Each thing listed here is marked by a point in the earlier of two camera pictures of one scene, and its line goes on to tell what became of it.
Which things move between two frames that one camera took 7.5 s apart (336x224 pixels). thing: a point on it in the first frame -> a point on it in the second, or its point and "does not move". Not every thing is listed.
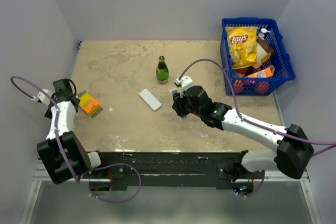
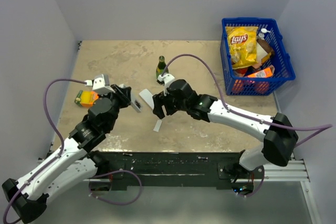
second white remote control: (150, 99) does not move
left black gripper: (48, 114) -> (122, 94)
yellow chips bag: (242, 43) does not move
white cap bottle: (263, 31) does not move
